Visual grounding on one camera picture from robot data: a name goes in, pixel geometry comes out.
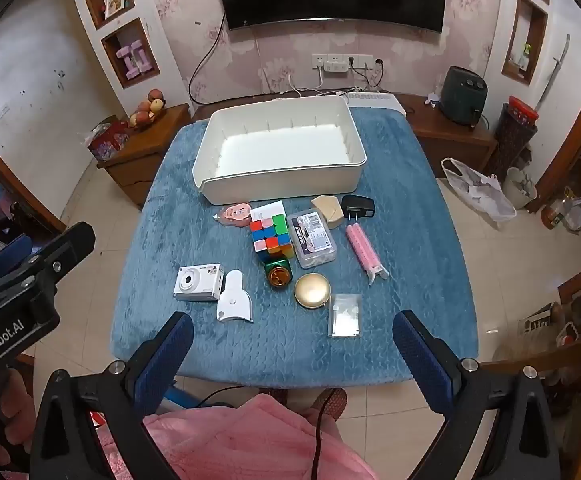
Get white wall power strip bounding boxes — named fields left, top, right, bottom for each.
left=311, top=53, right=383, bottom=74

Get beige plastic case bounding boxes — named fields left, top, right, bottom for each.
left=311, top=195, right=343, bottom=231

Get white digital camera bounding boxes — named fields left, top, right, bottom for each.
left=173, top=263, right=224, bottom=302

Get small clear plastic bag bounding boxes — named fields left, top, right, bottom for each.
left=327, top=292, right=362, bottom=338

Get white plastic storage bin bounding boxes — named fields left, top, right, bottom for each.
left=192, top=95, right=368, bottom=206

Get black plug charger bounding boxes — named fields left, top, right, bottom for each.
left=341, top=194, right=376, bottom=223

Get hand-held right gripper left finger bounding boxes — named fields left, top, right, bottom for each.
left=29, top=311, right=194, bottom=480

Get clear crumpled plastic bag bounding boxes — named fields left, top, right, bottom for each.
left=565, top=195, right=581, bottom=233

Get red lidded container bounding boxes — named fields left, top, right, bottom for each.
left=507, top=95, right=540, bottom=126

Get red gift box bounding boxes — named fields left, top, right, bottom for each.
left=88, top=116, right=131, bottom=161

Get low wooden television stand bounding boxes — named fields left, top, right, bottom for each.
left=395, top=92, right=498, bottom=178

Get green jar amber lid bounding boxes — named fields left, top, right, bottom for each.
left=263, top=257, right=293, bottom=291

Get pink dumbbells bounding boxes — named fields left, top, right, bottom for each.
left=114, top=40, right=150, bottom=80

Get black air fryer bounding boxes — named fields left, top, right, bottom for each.
left=440, top=66, right=488, bottom=126

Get pink fleece robe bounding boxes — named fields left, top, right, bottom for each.
left=95, top=392, right=378, bottom=480

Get white slatted device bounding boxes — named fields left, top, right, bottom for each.
left=345, top=91, right=406, bottom=116

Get white bucket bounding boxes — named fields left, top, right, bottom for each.
left=501, top=166, right=536, bottom=211

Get blue fleece blanket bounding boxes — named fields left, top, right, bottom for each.
left=110, top=107, right=478, bottom=390

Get brown patterned slipper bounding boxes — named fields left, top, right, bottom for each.
left=303, top=387, right=348, bottom=423

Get black television cable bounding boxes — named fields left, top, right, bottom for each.
left=189, top=12, right=228, bottom=106

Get red-lidded dark bin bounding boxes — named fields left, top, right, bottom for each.
left=485, top=102, right=538, bottom=181

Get person's left hand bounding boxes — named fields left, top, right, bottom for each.
left=0, top=360, right=36, bottom=471

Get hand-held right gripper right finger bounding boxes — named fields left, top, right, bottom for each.
left=393, top=310, right=561, bottom=480

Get pink correction tape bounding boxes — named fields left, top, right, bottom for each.
left=214, top=201, right=254, bottom=227

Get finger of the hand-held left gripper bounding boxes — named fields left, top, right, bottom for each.
left=0, top=222, right=96, bottom=306

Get small white box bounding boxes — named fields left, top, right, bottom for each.
left=250, top=200, right=288, bottom=222

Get clear plastic labelled box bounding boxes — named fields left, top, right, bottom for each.
left=288, top=210, right=337, bottom=269

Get wooden side cabinet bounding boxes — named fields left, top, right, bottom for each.
left=96, top=104, right=191, bottom=211

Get amber jar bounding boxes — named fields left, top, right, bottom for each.
left=543, top=200, right=568, bottom=228

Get colourful puzzle cube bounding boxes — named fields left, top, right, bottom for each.
left=249, top=214, right=291, bottom=263

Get wooden wall shelf niches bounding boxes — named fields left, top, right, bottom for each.
left=65, top=0, right=161, bottom=88
left=501, top=0, right=551, bottom=86

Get long sheathed sword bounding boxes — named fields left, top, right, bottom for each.
left=535, top=34, right=571, bottom=111

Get bowl of fruit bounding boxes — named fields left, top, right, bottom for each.
left=128, top=89, right=167, bottom=131

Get white plastic bag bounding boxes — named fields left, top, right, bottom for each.
left=441, top=157, right=517, bottom=223

